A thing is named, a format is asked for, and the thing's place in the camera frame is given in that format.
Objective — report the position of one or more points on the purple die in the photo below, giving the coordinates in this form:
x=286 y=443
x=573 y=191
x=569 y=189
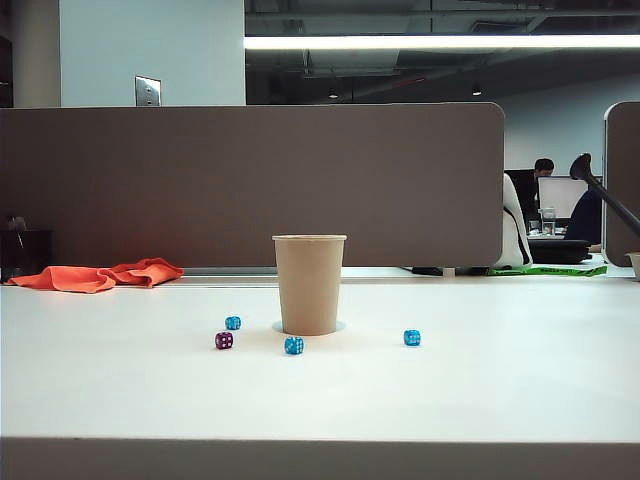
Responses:
x=224 y=341

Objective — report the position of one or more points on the brown paper cup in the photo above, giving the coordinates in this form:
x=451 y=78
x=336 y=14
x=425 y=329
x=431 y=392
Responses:
x=309 y=285

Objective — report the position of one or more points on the wide brown desk partition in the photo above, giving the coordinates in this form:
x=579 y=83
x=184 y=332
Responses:
x=250 y=185

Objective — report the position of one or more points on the blue die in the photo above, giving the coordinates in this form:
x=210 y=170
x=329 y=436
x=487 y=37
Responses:
x=412 y=338
x=294 y=345
x=233 y=323

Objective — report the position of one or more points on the black flat desk item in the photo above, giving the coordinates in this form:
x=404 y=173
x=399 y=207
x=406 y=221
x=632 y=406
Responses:
x=427 y=270

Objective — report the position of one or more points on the person in black shirt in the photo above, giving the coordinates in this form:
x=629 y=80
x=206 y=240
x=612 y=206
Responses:
x=527 y=187

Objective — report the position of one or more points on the white ceiling light strip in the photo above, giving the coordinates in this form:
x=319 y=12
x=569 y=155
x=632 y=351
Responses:
x=425 y=41

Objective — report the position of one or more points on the clear glass pitcher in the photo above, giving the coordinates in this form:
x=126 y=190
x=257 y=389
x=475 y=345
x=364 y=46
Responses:
x=548 y=222

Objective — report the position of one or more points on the green tape strip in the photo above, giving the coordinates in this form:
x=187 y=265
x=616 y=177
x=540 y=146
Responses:
x=550 y=270

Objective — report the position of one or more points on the black cushion bag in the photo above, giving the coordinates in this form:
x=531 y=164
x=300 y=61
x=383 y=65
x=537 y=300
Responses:
x=557 y=250

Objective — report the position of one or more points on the white computer monitor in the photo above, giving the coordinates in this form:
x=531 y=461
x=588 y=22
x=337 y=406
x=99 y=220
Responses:
x=560 y=195

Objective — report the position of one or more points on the orange cloth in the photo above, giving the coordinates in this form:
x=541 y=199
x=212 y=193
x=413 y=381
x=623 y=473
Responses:
x=75 y=279

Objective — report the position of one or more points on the seated person in blue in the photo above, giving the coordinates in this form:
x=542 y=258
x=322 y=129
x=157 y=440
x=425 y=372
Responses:
x=585 y=217

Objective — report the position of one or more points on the black mesh pen holder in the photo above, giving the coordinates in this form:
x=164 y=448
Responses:
x=27 y=255

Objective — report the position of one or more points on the pens in holder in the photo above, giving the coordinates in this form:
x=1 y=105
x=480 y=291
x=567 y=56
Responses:
x=16 y=227

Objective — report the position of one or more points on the narrow brown desk partition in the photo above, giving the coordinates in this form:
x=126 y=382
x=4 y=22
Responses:
x=622 y=185

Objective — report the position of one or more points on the beige paper bowl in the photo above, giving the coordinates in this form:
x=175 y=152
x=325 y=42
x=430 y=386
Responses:
x=634 y=265

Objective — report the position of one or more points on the silver wall outlet plate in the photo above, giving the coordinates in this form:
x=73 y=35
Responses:
x=148 y=91

